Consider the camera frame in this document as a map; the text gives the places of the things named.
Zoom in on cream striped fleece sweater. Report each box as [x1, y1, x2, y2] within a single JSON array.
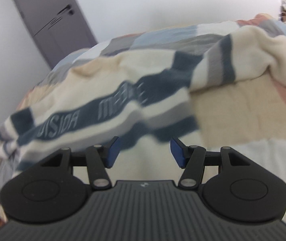
[[0, 25, 286, 186]]

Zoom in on grey bedroom door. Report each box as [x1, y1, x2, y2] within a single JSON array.
[[14, 0, 97, 68]]

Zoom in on colourful patchwork bed quilt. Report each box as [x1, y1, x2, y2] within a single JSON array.
[[0, 13, 286, 231]]

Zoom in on black door handle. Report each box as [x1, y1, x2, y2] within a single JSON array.
[[57, 4, 74, 15]]

